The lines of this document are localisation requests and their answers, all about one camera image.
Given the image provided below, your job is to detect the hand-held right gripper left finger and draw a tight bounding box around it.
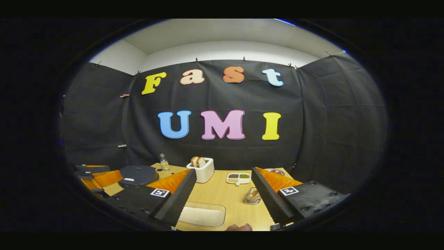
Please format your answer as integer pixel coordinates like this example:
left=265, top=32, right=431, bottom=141
left=104, top=169, right=197, bottom=230

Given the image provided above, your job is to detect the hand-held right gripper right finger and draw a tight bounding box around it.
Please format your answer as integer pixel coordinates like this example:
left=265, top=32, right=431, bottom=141
left=251, top=167, right=351, bottom=225

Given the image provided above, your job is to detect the wire chopstick holder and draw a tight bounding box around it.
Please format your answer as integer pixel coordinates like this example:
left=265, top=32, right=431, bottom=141
left=244, top=187, right=262, bottom=205

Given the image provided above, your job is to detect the dark rice cooker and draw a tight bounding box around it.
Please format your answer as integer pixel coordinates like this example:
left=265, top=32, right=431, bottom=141
left=118, top=165, right=159, bottom=188

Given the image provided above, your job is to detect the white toaster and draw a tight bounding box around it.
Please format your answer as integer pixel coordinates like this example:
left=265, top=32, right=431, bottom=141
left=186, top=157, right=215, bottom=183

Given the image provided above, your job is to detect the white divided seasoning dish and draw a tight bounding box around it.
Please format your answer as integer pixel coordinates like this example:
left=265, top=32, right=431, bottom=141
left=226, top=173, right=251, bottom=185

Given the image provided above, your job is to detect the black backdrop cloth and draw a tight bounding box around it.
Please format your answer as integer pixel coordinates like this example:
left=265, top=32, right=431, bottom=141
left=60, top=52, right=388, bottom=195

